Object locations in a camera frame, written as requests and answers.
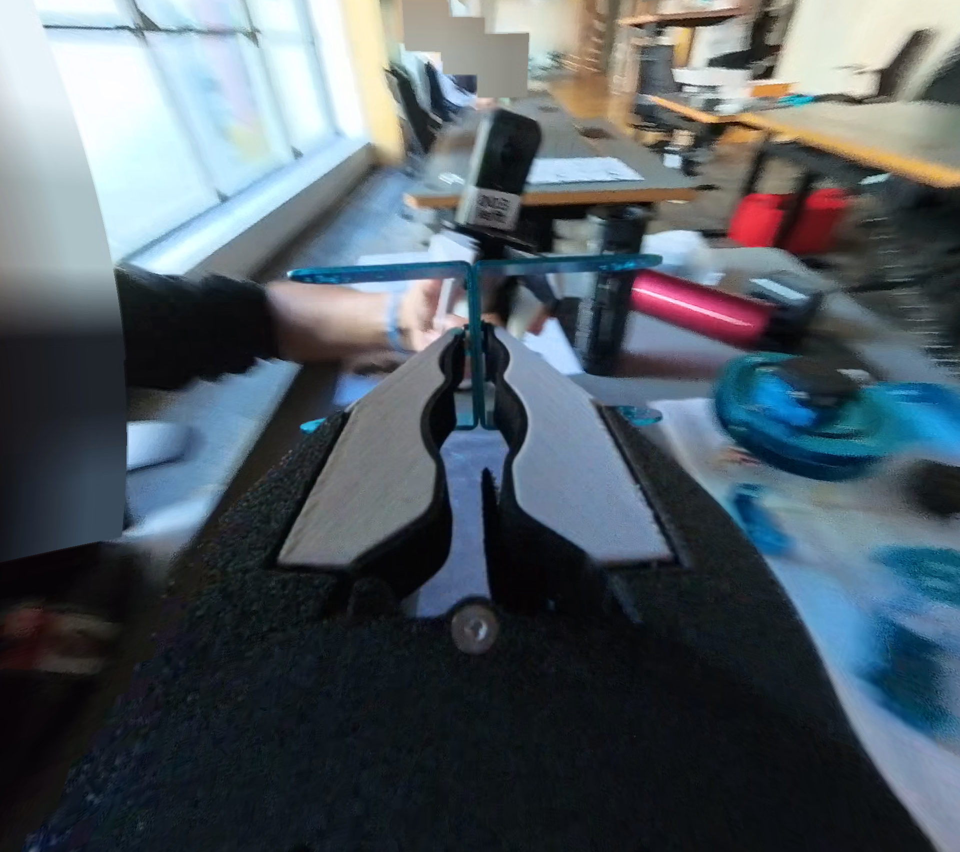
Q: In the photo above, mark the person's left forearm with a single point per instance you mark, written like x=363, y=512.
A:
x=225, y=327

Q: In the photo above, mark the black ribbed cylinder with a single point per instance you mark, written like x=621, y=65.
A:
x=611, y=297

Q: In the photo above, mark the white instruction booklet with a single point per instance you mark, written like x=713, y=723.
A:
x=555, y=349

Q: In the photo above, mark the black office chair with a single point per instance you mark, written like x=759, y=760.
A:
x=900, y=64
x=416, y=109

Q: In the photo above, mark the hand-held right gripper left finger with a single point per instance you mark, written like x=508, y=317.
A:
x=367, y=484

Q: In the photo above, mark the white foam sheet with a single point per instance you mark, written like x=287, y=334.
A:
x=825, y=529

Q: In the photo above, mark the blue metal bracket assembly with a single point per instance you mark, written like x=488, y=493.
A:
x=570, y=263

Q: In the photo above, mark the red metal cylinder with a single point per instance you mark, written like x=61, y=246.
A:
x=697, y=308

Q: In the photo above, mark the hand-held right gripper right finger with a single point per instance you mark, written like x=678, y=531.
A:
x=585, y=484

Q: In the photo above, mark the grey desk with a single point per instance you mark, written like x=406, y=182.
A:
x=225, y=432

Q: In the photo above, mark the white crumpled wrapping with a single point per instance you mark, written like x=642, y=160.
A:
x=682, y=255

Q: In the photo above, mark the white printed paper sheet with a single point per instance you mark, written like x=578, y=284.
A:
x=585, y=170

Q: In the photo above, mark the blue wristband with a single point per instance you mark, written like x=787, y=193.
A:
x=395, y=323

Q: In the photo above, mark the red bag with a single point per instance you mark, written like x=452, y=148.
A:
x=780, y=221

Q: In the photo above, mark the orange-edged office desk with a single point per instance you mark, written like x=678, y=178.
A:
x=600, y=191
x=862, y=131

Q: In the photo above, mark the person's left hand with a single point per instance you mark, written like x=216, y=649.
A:
x=429, y=319

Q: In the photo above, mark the window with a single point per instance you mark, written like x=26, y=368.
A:
x=187, y=101

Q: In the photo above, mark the blue robot arm base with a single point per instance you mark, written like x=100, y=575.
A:
x=787, y=417

